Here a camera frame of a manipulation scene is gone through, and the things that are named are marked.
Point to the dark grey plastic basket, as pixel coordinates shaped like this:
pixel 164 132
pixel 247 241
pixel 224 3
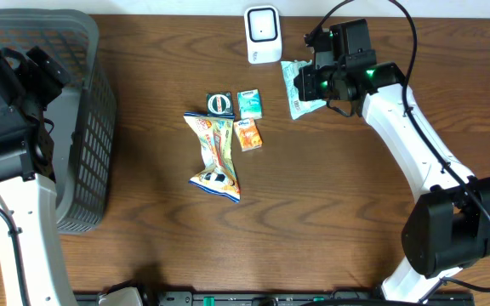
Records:
pixel 84 114

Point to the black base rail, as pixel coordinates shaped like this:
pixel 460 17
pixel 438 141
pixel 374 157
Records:
pixel 340 297

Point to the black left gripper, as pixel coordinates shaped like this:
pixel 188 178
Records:
pixel 47 71

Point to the orange small snack pack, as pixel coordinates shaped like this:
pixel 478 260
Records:
pixel 248 134

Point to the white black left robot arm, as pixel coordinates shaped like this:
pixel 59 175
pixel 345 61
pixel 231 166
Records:
pixel 31 257

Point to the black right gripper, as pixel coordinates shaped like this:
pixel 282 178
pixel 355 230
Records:
pixel 303 84

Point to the teal small tissue pack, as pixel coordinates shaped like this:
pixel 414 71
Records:
pixel 249 104

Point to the dark round-label can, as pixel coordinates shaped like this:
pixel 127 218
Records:
pixel 219 104

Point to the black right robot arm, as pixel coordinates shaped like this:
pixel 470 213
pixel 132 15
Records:
pixel 448 229

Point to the orange wet wipes pack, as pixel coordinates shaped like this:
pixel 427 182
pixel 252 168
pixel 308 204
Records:
pixel 215 134

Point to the mint green snack packet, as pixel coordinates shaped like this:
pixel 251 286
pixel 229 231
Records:
pixel 298 107

